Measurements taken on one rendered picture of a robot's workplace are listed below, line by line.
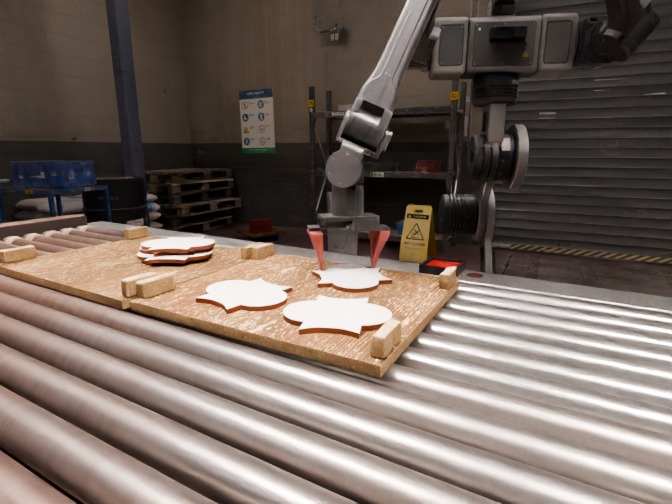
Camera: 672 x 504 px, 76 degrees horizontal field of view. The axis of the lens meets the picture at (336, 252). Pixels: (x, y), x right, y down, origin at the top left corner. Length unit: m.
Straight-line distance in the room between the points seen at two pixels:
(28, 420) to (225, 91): 6.73
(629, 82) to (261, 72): 4.48
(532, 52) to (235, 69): 5.87
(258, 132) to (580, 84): 4.15
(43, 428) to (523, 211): 5.16
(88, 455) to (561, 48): 1.41
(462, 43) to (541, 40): 0.22
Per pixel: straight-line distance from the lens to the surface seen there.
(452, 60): 1.40
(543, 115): 5.35
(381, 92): 0.76
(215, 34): 7.31
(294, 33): 6.49
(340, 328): 0.53
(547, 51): 1.46
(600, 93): 5.37
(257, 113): 6.70
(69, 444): 0.45
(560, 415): 0.47
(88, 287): 0.82
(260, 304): 0.62
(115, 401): 0.49
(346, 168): 0.67
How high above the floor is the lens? 1.16
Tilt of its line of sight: 13 degrees down
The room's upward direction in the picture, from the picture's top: straight up
